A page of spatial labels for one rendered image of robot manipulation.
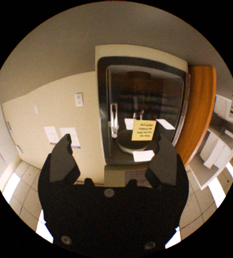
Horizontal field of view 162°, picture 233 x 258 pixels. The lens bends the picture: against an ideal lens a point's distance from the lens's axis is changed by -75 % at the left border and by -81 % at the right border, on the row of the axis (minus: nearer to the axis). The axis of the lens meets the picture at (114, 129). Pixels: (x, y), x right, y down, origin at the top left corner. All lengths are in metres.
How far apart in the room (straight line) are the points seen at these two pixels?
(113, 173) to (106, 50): 0.46
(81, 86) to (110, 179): 0.68
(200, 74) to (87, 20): 0.37
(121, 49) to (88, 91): 0.51
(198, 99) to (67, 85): 0.87
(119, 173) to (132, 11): 0.49
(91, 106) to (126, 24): 0.64
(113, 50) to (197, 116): 0.37
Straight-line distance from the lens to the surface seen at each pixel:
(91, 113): 0.74
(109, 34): 0.24
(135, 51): 0.28
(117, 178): 0.40
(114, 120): 0.20
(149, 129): 0.29
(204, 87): 0.37
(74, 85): 0.76
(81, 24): 0.21
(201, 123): 0.37
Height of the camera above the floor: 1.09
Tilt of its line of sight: 29 degrees up
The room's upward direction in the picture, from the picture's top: 179 degrees clockwise
